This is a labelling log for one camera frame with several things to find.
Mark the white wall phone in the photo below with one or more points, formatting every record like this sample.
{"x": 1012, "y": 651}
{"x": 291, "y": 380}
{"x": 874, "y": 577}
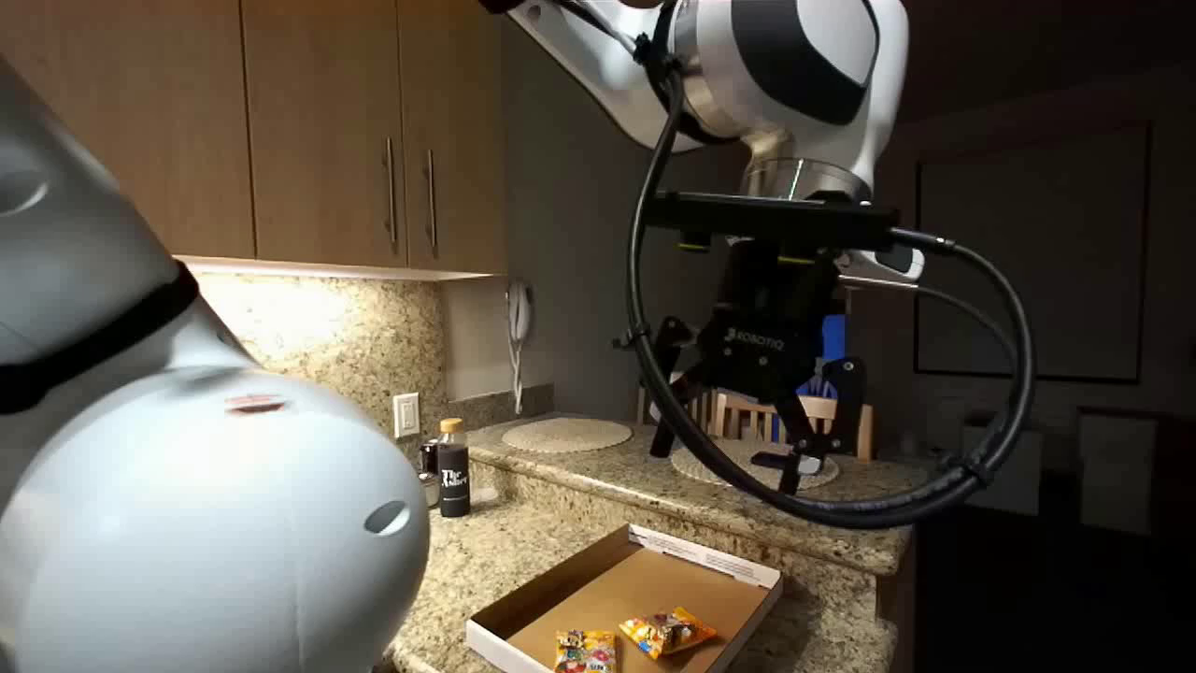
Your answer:
{"x": 519, "y": 318}

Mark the light wooden chair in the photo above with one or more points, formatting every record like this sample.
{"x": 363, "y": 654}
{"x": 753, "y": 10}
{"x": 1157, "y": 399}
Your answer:
{"x": 733, "y": 414}

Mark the blue object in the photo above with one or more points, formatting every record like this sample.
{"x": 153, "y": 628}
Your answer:
{"x": 830, "y": 341}

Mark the round pale woven placemat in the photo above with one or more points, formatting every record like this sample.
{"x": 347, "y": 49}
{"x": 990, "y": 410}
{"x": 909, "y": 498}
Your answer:
{"x": 566, "y": 435}
{"x": 732, "y": 469}

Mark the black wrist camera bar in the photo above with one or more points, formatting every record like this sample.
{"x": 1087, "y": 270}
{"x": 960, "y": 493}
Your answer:
{"x": 772, "y": 222}

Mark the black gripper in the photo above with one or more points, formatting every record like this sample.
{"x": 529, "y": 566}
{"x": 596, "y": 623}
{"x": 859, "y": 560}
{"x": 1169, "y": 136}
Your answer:
{"x": 780, "y": 305}

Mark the shallow brown cardboard box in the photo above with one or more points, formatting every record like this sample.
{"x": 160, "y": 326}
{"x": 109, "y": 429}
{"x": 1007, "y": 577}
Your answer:
{"x": 647, "y": 586}

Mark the white wall outlet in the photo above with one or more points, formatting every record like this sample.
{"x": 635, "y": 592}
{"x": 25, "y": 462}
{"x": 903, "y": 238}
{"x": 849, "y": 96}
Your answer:
{"x": 404, "y": 415}

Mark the wooden wall cabinet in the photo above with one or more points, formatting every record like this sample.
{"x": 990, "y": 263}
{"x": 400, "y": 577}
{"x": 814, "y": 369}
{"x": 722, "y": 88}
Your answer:
{"x": 311, "y": 123}

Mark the small grey container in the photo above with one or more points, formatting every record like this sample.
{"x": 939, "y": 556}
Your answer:
{"x": 429, "y": 479}

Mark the orange cartoon candy sachet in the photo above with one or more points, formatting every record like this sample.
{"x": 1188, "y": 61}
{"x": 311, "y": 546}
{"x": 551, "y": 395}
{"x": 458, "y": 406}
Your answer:
{"x": 667, "y": 632}
{"x": 585, "y": 651}

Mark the dark sauce bottle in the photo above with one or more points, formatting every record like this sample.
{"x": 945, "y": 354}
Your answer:
{"x": 455, "y": 479}

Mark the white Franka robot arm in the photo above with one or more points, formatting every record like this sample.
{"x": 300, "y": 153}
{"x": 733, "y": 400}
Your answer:
{"x": 189, "y": 523}

